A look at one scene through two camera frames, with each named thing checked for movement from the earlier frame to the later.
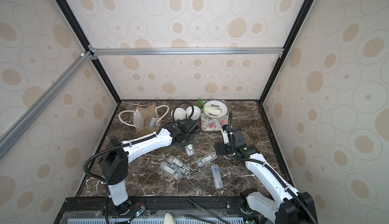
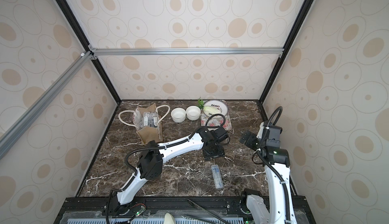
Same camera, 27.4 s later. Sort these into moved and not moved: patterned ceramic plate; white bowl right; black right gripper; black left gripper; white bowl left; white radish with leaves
Moved: black right gripper; black left gripper
Not moved: white bowl left; patterned ceramic plate; white radish with leaves; white bowl right
